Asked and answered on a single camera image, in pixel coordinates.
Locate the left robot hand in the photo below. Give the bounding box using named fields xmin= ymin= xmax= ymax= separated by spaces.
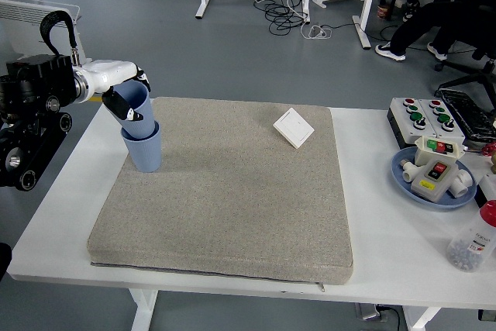
xmin=81 ymin=59 xmax=152 ymax=122

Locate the blue ribbed plastic cup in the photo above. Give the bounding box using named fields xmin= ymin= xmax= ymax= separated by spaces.
xmin=112 ymin=81 xmax=158 ymax=141
xmin=120 ymin=121 xmax=163 ymax=174

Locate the white push-button control box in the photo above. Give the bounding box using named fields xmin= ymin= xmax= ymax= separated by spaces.
xmin=425 ymin=98 xmax=466 ymax=143
xmin=386 ymin=97 xmax=433 ymax=150

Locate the white panel heater, wide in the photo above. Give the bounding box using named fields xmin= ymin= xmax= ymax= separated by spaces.
xmin=0 ymin=0 xmax=84 ymax=63

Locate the grey-brown cushion mat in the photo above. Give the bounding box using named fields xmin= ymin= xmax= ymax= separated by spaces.
xmin=85 ymin=97 xmax=354 ymax=293

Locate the white table leg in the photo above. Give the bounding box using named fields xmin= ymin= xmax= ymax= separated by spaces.
xmin=129 ymin=288 xmax=160 ymax=331
xmin=402 ymin=305 xmax=441 ymax=331

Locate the blue round plate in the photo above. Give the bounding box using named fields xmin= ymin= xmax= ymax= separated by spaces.
xmin=390 ymin=147 xmax=477 ymax=212

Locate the white plastic pipe fitting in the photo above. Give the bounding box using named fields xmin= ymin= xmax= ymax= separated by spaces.
xmin=449 ymin=169 xmax=476 ymax=198
xmin=401 ymin=158 xmax=422 ymax=184

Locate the black keyboard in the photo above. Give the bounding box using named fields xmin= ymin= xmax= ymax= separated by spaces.
xmin=439 ymin=89 xmax=496 ymax=141

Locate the black office chair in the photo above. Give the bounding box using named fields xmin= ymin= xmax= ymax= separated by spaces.
xmin=432 ymin=46 xmax=496 ymax=111

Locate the red-lidded clear screw jar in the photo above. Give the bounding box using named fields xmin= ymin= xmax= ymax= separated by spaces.
xmin=445 ymin=199 xmax=496 ymax=273

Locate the white wall switch plate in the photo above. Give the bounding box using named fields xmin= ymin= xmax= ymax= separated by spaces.
xmin=272 ymin=108 xmax=315 ymax=150

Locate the white charger with cable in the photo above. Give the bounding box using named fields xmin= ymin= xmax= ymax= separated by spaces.
xmin=300 ymin=22 xmax=334 ymax=41

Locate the white green-red switch box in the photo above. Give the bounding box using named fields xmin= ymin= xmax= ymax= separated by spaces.
xmin=413 ymin=136 xmax=466 ymax=168

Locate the beige red-black switch box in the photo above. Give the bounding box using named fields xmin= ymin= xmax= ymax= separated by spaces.
xmin=410 ymin=159 xmax=460 ymax=204

